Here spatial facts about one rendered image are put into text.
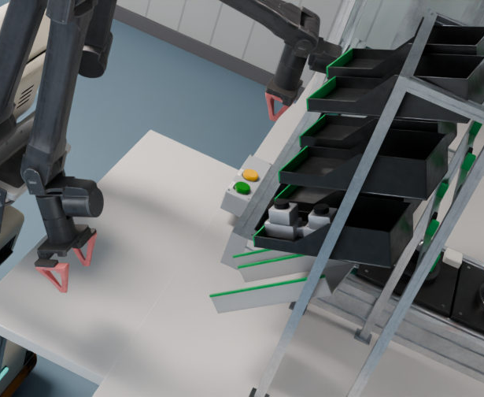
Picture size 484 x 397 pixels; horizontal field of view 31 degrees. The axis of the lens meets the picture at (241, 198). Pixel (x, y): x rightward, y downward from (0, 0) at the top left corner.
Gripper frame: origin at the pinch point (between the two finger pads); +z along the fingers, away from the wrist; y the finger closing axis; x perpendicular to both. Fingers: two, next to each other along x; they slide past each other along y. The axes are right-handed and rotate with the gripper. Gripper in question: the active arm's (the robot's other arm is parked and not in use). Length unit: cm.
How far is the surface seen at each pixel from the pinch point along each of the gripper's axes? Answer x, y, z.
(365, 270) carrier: -34.2, -4.5, 26.6
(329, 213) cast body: -21.4, -38.4, -6.6
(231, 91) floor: 57, 227, 121
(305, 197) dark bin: -15.1, -21.8, 2.8
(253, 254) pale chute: -9.5, -27.6, 18.1
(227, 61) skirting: 68, 249, 116
